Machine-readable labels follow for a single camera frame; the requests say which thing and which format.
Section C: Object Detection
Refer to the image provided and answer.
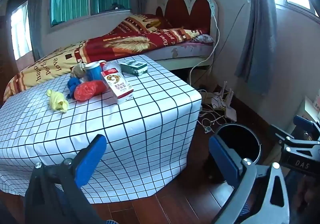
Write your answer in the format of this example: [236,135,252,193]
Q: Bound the black trash bin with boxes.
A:
[209,123,262,184]

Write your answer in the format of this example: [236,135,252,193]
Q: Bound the white power strip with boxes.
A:
[202,0,217,13]

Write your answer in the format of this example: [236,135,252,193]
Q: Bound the red scalloped headboard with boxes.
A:
[155,0,219,40]

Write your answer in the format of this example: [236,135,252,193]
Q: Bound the tangled floor cables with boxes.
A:
[197,89,227,135]

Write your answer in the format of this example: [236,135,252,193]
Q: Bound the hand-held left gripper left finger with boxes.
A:
[24,134,108,224]

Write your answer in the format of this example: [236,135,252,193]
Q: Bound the white router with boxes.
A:
[211,82,237,122]

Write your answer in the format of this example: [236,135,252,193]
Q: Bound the red and white milk carton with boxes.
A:
[101,69,134,105]

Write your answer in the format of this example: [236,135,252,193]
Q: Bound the red and yellow printed blanket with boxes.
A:
[3,14,208,102]

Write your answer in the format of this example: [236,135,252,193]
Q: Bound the white power cable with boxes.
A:
[189,9,221,85]

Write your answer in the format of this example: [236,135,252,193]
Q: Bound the bed with white frame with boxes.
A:
[144,34,218,70]

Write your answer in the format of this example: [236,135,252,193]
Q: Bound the cardboard box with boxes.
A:
[291,95,320,126]

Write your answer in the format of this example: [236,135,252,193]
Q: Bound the small dark object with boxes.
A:
[109,2,126,11]

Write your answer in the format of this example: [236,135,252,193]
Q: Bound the yellow plastic bag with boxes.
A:
[46,89,68,113]

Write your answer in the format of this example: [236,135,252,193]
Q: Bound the blue-grey curtain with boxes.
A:
[235,0,278,95]

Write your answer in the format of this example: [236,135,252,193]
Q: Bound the blue paper cup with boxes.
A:
[84,62,102,82]

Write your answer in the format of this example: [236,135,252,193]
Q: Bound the small bright window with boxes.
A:
[10,2,31,61]

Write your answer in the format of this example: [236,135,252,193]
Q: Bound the red plastic bag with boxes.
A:
[74,80,107,101]

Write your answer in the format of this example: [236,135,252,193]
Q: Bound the clear plastic wrapper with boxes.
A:
[104,62,123,75]

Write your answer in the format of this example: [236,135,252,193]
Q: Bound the beige plastic bag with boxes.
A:
[71,64,87,79]

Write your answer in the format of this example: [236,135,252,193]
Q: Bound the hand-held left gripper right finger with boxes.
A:
[209,135,290,224]

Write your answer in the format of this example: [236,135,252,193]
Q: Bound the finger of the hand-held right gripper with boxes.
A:
[293,115,320,139]
[271,125,320,151]

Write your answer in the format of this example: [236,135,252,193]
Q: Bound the floral pillow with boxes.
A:
[190,34,215,44]

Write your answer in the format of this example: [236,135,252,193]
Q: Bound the checkered white tablecloth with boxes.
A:
[0,55,202,198]

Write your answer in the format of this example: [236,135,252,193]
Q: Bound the blue plastic bag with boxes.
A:
[67,77,87,100]

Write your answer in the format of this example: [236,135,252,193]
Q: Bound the green and white box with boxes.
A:
[119,60,148,76]

